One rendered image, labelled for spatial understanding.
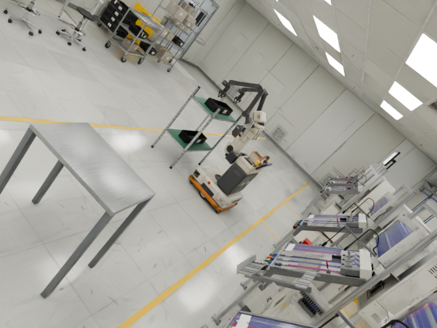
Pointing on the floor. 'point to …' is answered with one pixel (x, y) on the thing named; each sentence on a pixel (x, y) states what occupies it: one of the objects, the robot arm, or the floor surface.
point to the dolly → (118, 12)
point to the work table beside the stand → (75, 128)
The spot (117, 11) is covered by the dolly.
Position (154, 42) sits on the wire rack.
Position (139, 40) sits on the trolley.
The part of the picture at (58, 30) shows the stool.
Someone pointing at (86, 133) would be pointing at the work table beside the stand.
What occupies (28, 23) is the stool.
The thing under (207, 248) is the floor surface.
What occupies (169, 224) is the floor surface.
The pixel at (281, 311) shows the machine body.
